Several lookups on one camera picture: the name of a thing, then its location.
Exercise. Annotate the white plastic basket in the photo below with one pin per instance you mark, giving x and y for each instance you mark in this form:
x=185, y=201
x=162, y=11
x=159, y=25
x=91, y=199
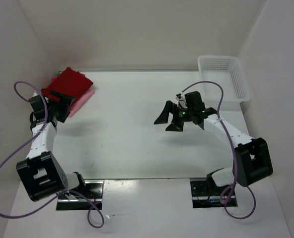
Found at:
x=228, y=73

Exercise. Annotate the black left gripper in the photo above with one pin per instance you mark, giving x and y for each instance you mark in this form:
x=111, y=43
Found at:
x=64, y=103

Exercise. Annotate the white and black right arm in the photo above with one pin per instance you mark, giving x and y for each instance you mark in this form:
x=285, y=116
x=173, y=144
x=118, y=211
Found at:
x=252, y=161

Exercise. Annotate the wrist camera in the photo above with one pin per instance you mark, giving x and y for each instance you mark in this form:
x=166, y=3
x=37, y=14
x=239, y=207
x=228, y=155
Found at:
x=39, y=108
x=181, y=101

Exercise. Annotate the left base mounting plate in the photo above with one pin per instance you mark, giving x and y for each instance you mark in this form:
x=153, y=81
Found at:
x=73, y=202

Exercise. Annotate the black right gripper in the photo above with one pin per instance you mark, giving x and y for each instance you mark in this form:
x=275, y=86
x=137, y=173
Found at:
x=163, y=117

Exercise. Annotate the light pink t-shirt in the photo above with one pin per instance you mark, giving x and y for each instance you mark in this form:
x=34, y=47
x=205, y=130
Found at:
x=81, y=101

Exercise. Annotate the base mounting plate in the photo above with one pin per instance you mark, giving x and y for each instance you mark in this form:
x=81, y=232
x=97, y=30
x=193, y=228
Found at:
x=203, y=196
x=73, y=202

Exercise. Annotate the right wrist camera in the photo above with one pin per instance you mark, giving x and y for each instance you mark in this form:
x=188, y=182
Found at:
x=181, y=101

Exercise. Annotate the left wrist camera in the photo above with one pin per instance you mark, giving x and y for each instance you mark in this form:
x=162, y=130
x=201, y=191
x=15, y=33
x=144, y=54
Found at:
x=39, y=108

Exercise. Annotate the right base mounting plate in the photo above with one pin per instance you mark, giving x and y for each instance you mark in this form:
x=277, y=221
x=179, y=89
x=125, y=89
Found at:
x=203, y=196

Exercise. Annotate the dark red t-shirt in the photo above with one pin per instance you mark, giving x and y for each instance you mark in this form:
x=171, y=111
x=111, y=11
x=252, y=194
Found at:
x=70, y=83

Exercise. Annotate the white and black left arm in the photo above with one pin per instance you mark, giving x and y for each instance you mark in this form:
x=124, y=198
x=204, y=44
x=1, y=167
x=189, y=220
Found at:
x=40, y=172

